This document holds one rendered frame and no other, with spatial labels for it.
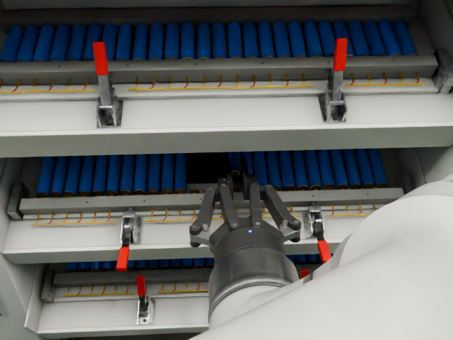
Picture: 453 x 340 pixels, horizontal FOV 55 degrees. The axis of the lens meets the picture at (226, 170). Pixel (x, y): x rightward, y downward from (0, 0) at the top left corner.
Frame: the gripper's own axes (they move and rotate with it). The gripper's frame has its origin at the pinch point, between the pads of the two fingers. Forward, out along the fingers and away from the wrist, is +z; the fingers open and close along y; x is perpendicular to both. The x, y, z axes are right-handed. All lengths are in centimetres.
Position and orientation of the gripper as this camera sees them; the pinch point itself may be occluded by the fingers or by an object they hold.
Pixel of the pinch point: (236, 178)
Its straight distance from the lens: 61.2
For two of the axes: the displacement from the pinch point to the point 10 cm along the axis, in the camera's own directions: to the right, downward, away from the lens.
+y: 10.0, -0.4, 0.5
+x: -0.1, -8.8, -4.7
